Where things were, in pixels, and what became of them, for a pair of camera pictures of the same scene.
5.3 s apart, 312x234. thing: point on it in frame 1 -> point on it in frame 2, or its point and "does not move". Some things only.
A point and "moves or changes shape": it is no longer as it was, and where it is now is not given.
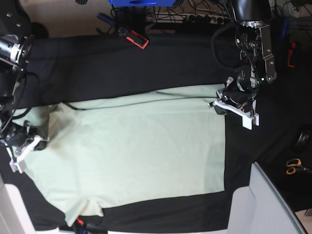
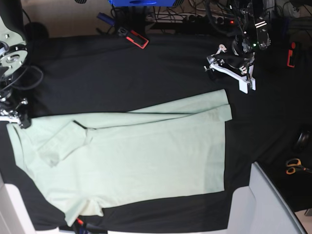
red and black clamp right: (290, 54) does not move
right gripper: (243, 99) -> (244, 63)
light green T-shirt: (137, 148) moves or changes shape
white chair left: (14, 218) does not move
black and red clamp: (133, 37) does not move
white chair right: (256, 209) does not move
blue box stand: (141, 3) does not move
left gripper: (17, 135) -> (7, 109)
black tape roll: (302, 141) does not move
